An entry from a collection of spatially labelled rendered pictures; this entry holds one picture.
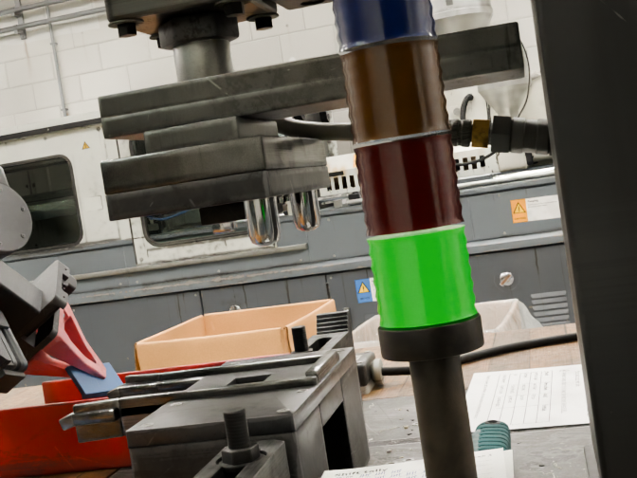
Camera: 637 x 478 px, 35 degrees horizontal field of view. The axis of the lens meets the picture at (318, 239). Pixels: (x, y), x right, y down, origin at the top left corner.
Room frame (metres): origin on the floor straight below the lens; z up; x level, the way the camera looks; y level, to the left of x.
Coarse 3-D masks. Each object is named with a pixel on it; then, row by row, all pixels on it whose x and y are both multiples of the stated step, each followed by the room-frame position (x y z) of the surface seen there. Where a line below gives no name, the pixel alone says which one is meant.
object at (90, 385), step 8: (72, 368) 0.88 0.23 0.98; (112, 368) 0.94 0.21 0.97; (72, 376) 0.87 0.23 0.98; (80, 376) 0.88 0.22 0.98; (88, 376) 0.89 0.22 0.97; (112, 376) 0.93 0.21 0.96; (80, 384) 0.87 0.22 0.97; (88, 384) 0.88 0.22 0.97; (96, 384) 0.89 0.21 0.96; (104, 384) 0.91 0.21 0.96; (112, 384) 0.92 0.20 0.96; (120, 384) 0.93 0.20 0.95; (80, 392) 0.87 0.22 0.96; (88, 392) 0.87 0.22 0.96; (96, 392) 0.88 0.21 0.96; (104, 392) 0.86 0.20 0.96
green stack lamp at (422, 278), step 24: (384, 240) 0.38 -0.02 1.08; (408, 240) 0.37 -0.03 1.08; (432, 240) 0.37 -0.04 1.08; (456, 240) 0.38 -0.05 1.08; (384, 264) 0.38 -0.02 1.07; (408, 264) 0.37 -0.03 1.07; (432, 264) 0.37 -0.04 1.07; (456, 264) 0.38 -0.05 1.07; (384, 288) 0.38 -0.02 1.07; (408, 288) 0.37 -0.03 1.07; (432, 288) 0.37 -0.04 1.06; (456, 288) 0.38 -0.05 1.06; (384, 312) 0.38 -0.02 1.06; (408, 312) 0.37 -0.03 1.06; (432, 312) 0.37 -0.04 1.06; (456, 312) 0.38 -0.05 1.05
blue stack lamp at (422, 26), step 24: (336, 0) 0.38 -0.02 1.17; (360, 0) 0.37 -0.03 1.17; (384, 0) 0.37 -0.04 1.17; (408, 0) 0.37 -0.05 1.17; (336, 24) 0.39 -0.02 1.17; (360, 24) 0.38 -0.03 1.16; (384, 24) 0.37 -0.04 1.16; (408, 24) 0.37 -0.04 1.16; (432, 24) 0.38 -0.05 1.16; (360, 48) 0.39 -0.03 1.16
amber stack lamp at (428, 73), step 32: (352, 64) 0.38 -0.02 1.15; (384, 64) 0.37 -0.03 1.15; (416, 64) 0.37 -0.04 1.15; (352, 96) 0.38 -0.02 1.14; (384, 96) 0.37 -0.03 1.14; (416, 96) 0.37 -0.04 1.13; (352, 128) 0.39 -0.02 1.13; (384, 128) 0.37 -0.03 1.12; (416, 128) 0.37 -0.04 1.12; (448, 128) 0.38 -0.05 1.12
